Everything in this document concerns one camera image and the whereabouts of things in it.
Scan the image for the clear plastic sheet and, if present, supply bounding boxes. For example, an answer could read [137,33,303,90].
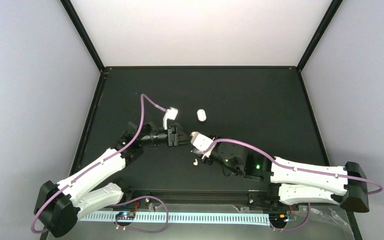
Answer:
[231,204,354,240]

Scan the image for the left circuit board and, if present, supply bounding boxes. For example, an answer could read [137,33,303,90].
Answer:
[115,211,136,221]

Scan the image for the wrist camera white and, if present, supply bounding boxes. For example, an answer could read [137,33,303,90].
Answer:
[162,107,179,130]
[190,131,215,158]

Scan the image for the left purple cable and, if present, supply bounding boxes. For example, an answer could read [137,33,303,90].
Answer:
[30,93,168,235]

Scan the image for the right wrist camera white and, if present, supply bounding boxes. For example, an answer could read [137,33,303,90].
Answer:
[190,131,215,158]

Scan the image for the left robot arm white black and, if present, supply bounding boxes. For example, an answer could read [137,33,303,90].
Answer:
[30,121,191,238]

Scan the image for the white earbuds charging case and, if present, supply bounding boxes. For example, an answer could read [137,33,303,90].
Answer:
[196,109,207,122]

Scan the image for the light blue slotted cable duct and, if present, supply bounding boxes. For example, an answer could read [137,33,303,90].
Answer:
[80,211,270,226]

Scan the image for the right circuit board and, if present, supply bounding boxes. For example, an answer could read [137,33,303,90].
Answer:
[269,214,296,224]

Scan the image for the black front aluminium rail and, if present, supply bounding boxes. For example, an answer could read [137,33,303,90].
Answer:
[53,188,349,213]

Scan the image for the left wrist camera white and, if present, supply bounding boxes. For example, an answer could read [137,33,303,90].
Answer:
[162,107,179,130]

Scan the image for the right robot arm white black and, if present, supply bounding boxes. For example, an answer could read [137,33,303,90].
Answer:
[190,133,370,213]

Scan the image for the circuit board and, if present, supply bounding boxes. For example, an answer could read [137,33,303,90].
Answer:
[269,214,296,224]
[115,211,136,221]

